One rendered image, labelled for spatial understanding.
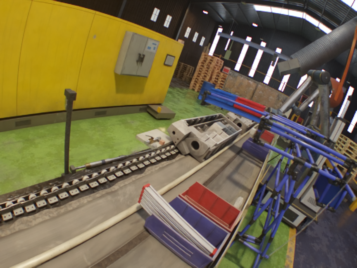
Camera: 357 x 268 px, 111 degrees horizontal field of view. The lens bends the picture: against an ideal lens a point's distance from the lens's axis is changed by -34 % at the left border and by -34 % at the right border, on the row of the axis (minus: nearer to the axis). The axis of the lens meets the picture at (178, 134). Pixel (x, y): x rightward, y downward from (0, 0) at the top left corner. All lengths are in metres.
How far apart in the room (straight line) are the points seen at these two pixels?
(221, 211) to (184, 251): 0.38
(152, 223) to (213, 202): 0.40
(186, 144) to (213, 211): 0.70
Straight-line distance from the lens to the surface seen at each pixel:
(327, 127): 2.50
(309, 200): 3.06
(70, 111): 0.89
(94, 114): 3.54
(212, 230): 0.91
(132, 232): 0.89
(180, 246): 0.82
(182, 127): 1.53
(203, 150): 1.52
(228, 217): 1.09
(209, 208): 1.11
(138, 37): 3.30
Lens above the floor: 1.49
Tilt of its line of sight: 23 degrees down
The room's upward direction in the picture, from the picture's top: 21 degrees clockwise
